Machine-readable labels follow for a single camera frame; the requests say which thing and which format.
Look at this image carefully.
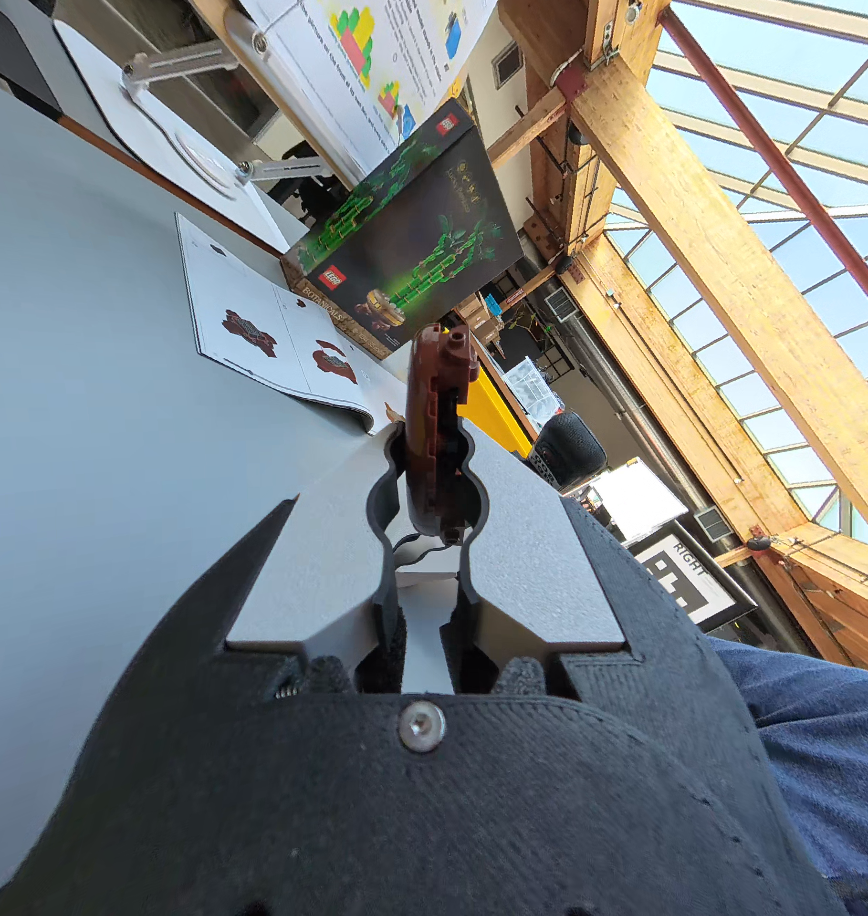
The wooden stand bar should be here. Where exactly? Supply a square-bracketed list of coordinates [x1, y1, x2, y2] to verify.
[190, 0, 356, 190]

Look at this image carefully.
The dark toy brick set box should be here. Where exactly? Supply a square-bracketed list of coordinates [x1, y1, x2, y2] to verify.
[281, 99, 526, 361]

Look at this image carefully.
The yellow plastic bin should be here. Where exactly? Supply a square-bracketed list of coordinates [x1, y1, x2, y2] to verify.
[459, 365, 535, 459]

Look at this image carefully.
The open instruction booklet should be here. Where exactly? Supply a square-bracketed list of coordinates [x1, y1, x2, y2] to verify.
[175, 212, 406, 436]

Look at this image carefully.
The brown toy brick assembly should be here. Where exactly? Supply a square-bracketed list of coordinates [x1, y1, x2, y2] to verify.
[404, 323, 482, 546]

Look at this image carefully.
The grey desk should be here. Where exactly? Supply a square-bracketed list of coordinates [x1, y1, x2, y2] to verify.
[0, 72, 535, 903]

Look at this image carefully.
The clear plastic container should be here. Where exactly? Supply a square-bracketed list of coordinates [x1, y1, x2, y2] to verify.
[504, 356, 565, 416]

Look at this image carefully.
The dark grey panel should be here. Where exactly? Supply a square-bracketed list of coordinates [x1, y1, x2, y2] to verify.
[0, 0, 63, 119]

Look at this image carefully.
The cardboard box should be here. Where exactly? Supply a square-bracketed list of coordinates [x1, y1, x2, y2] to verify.
[454, 292, 506, 344]

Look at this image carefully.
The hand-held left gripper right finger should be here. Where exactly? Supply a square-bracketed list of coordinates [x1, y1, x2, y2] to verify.
[439, 421, 628, 692]

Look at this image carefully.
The printed instruction poster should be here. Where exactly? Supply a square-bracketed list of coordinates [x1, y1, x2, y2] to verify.
[237, 0, 499, 178]

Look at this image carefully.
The red ceiling pipe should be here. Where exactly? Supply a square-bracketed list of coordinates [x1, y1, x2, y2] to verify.
[659, 7, 868, 323]

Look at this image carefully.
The white bright screen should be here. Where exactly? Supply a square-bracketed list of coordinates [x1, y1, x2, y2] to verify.
[590, 458, 690, 546]

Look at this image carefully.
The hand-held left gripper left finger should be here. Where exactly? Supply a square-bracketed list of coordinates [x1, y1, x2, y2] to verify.
[225, 422, 409, 692]

